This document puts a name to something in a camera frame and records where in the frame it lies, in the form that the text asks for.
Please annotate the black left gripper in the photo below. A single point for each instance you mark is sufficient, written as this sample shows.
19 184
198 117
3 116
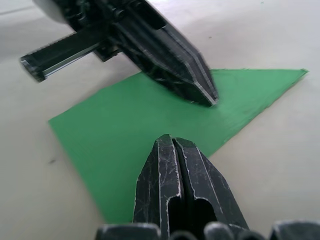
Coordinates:
95 22

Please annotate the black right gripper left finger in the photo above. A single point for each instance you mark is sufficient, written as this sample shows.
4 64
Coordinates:
155 180

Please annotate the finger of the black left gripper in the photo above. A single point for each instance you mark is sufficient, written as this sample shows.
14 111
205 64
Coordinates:
175 42

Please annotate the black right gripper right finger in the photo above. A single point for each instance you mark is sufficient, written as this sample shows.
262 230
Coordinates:
202 175

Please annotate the green paper sheet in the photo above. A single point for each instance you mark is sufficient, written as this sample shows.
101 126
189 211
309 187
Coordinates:
112 125

